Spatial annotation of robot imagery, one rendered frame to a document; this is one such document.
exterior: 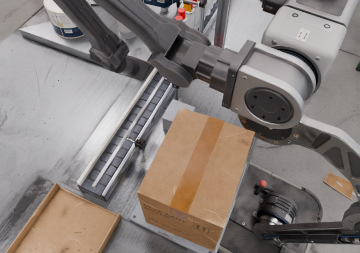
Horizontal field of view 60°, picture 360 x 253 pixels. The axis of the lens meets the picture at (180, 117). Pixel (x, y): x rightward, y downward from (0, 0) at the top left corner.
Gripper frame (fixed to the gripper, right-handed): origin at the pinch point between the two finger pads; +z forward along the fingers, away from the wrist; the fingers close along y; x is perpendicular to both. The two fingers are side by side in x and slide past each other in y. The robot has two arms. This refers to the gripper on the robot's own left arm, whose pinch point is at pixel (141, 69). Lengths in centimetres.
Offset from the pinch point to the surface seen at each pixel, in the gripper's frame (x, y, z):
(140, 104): 13.8, 1.0, 13.0
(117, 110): 20.2, 10.6, 14.4
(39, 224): 60, 10, -19
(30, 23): -1, 74, 28
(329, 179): 29, -101, 111
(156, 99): 9.9, -3.8, 16.1
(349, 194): 33, -114, 108
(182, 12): -26.9, -1.0, 20.2
